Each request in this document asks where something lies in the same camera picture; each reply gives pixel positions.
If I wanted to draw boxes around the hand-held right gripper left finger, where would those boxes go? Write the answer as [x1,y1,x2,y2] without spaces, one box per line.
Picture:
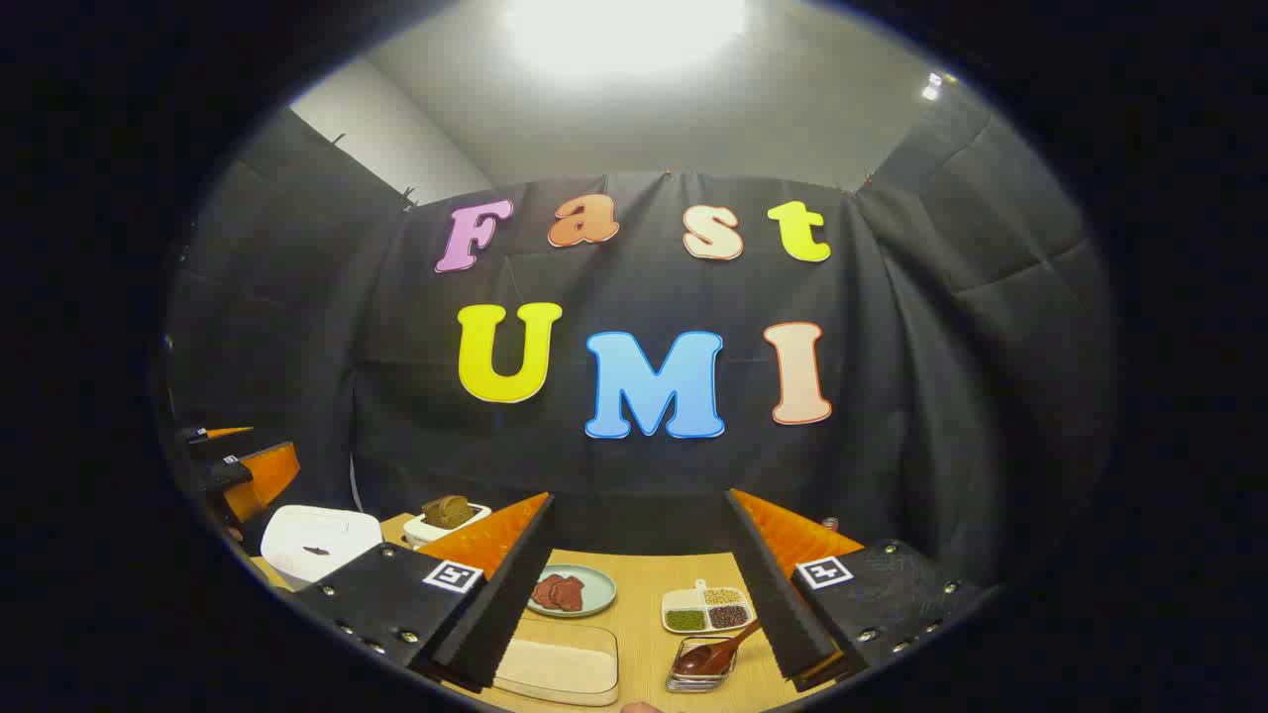
[292,492,556,692]

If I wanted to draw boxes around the white toaster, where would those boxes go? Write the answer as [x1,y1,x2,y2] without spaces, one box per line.
[402,495,493,549]

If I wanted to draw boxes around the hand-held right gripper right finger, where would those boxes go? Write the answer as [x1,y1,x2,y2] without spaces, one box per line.
[725,487,992,692]

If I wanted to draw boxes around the white rice cooker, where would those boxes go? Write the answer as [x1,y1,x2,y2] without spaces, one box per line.
[260,505,383,587]

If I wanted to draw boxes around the clear box of rice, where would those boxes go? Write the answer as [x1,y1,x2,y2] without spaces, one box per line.
[493,622,620,707]

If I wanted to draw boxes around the black backdrop cloth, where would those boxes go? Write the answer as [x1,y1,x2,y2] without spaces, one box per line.
[163,99,1120,595]

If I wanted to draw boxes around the pale green plate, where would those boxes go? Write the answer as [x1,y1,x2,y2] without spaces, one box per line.
[525,564,617,618]

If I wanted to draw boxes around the brown wooden spoon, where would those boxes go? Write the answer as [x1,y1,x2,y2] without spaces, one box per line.
[674,619,764,677]

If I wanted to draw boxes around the brown bread slice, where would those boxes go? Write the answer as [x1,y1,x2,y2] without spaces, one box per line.
[422,495,476,529]

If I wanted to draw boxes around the metal mesh chopstick holder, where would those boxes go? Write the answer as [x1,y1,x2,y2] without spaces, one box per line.
[666,637,739,694]

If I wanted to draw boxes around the white divided dish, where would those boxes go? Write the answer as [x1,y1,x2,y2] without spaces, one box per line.
[662,580,759,635]

